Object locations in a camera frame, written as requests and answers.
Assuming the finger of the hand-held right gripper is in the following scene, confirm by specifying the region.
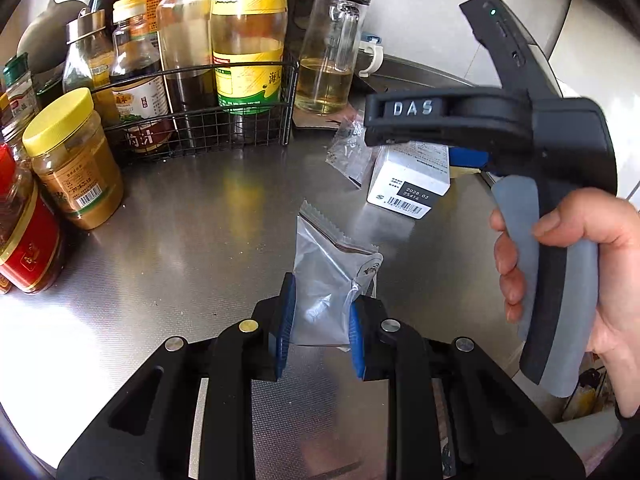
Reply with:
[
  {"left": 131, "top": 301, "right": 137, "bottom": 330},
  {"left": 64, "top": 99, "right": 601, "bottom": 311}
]
[
  {"left": 363, "top": 86, "right": 534, "bottom": 154},
  {"left": 448, "top": 148, "right": 494, "bottom": 177}
]

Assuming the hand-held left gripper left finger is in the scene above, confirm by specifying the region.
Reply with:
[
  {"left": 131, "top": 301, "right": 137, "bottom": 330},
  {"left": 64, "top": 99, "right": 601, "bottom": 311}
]
[{"left": 56, "top": 271, "right": 298, "bottom": 480}]

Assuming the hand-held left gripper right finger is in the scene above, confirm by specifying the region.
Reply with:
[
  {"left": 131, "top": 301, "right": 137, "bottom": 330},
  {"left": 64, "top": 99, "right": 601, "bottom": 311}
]
[{"left": 348, "top": 295, "right": 587, "bottom": 480}]

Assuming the clear plastic sachet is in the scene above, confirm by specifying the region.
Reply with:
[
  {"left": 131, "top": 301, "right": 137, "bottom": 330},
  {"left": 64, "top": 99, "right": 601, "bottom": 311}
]
[{"left": 292, "top": 199, "right": 385, "bottom": 351}]

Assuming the small white box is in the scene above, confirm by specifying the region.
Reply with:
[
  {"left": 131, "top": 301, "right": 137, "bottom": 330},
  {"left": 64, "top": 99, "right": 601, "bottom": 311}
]
[{"left": 366, "top": 141, "right": 454, "bottom": 220}]

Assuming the person's right hand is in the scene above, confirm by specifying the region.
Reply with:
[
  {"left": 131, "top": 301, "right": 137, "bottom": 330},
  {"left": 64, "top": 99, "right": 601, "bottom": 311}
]
[{"left": 489, "top": 194, "right": 640, "bottom": 417}]

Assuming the small clear plastic bag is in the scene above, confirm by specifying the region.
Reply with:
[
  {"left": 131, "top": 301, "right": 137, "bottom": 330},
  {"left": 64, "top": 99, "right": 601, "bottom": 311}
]
[{"left": 325, "top": 112, "right": 377, "bottom": 190}]

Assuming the glass oil jug black lid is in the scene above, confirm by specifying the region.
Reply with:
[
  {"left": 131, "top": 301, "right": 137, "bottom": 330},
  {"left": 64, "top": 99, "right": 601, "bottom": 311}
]
[{"left": 293, "top": 0, "right": 378, "bottom": 116}]

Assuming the green label oil bottle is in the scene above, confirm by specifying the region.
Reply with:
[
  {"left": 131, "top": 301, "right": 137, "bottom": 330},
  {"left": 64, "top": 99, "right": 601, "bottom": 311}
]
[{"left": 209, "top": 0, "right": 290, "bottom": 116}]

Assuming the yellow lid jar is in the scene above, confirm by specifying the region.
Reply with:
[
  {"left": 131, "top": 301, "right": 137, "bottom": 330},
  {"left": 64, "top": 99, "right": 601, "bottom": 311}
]
[{"left": 22, "top": 87, "right": 125, "bottom": 231}]

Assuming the large red lid jar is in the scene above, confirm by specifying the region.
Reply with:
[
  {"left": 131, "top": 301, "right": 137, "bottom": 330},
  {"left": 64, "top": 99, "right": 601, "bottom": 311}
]
[{"left": 0, "top": 142, "right": 66, "bottom": 294}]

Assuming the red cap amber bottle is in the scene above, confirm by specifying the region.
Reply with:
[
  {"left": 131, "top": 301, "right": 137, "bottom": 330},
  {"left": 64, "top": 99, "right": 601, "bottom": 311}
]
[{"left": 155, "top": 0, "right": 219, "bottom": 137}]

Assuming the yellow cap sauce bottle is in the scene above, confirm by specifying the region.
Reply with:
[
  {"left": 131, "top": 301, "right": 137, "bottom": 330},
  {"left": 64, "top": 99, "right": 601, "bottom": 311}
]
[{"left": 109, "top": 0, "right": 174, "bottom": 154}]

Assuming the steel cap glass bottle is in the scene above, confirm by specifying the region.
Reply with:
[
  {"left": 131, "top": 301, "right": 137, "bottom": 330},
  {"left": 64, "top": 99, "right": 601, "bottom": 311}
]
[{"left": 62, "top": 9, "right": 121, "bottom": 126}]

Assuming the green cap spice bottle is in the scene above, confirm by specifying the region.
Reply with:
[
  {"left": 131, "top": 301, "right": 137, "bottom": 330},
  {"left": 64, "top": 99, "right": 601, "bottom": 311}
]
[{"left": 2, "top": 52, "right": 42, "bottom": 127}]

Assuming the black wire basket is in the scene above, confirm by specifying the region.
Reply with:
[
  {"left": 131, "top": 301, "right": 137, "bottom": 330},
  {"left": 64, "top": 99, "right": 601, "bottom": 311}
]
[{"left": 89, "top": 57, "right": 301, "bottom": 162}]

